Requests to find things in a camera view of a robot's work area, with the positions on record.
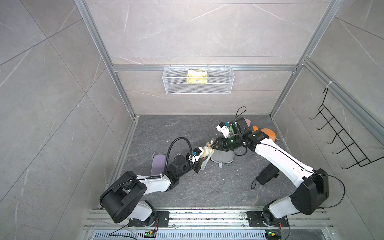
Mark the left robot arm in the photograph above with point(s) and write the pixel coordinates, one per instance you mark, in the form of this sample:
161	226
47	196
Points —
123	199

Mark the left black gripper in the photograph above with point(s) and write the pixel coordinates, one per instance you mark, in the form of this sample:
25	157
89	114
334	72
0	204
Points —
197	166

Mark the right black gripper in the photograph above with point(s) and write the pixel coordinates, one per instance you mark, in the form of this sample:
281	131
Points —
221	144

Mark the orange whale plush toy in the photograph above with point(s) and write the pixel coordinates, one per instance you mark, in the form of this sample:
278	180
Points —
271	134

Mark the black wall hook rack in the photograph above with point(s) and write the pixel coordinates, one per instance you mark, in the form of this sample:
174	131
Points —
349	145

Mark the aluminium front rail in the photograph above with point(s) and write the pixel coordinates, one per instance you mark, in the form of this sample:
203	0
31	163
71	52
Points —
208	224

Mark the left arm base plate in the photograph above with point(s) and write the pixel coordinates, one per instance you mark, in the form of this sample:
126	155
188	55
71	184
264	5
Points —
160	219

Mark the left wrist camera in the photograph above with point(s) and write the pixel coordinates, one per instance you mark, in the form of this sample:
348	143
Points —
196	154

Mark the purple-lined grey sleeve case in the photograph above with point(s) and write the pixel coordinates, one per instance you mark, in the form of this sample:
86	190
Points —
158	164

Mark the pink rectangular case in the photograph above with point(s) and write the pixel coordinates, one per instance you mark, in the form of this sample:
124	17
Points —
248	122

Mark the white wire wall basket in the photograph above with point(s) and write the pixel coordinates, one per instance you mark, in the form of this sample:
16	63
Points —
220	81

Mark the black folded umbrella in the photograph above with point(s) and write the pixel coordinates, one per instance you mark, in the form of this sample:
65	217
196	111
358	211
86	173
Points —
266	175

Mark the yellow packet in basket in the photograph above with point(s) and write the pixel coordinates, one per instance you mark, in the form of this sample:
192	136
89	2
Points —
197	77

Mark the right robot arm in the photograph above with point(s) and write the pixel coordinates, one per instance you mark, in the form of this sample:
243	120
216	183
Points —
312	186

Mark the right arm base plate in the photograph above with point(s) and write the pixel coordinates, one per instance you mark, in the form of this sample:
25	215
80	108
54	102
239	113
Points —
257	220

